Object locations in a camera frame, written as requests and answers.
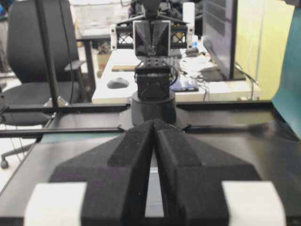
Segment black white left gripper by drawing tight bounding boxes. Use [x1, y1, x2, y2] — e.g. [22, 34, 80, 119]
[110, 19, 194, 57]

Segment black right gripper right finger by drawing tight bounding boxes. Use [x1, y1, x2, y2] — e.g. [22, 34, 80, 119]
[154, 119, 286, 226]

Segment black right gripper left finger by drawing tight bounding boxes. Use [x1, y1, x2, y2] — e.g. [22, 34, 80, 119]
[24, 119, 155, 226]

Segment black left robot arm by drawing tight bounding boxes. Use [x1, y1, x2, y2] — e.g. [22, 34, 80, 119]
[24, 0, 178, 226]

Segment cardboard box under desk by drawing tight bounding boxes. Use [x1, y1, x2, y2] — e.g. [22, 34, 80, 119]
[97, 53, 111, 72]

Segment black computer mouse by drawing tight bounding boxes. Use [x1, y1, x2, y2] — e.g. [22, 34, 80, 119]
[107, 77, 129, 89]

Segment white office desk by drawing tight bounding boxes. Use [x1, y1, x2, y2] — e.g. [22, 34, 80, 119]
[92, 49, 263, 105]

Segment black computer monitor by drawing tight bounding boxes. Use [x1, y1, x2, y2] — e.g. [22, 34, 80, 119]
[202, 0, 246, 81]

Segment teal backdrop sheet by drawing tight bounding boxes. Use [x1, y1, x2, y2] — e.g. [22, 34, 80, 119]
[272, 6, 301, 138]

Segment black office chair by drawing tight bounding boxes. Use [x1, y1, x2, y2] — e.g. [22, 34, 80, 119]
[0, 0, 87, 168]

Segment black metal frame post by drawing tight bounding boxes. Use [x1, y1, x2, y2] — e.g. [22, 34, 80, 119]
[34, 0, 69, 108]

